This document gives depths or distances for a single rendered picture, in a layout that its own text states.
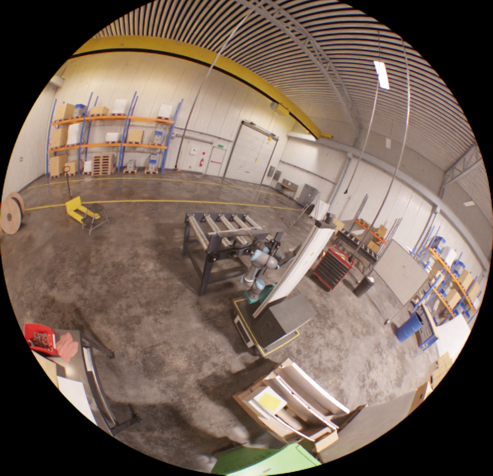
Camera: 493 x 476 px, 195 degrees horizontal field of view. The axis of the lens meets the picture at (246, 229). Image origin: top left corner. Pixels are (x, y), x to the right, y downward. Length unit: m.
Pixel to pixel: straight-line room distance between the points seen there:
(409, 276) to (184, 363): 5.54
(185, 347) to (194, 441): 1.32
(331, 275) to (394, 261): 2.59
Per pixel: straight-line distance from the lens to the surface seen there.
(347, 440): 2.65
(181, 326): 2.14
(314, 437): 2.10
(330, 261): 3.59
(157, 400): 2.07
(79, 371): 1.55
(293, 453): 1.53
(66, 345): 1.62
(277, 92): 9.31
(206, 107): 10.85
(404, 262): 5.35
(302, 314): 1.73
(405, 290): 5.39
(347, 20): 7.05
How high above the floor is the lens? 2.01
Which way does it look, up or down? 27 degrees down
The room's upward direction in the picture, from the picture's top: 21 degrees clockwise
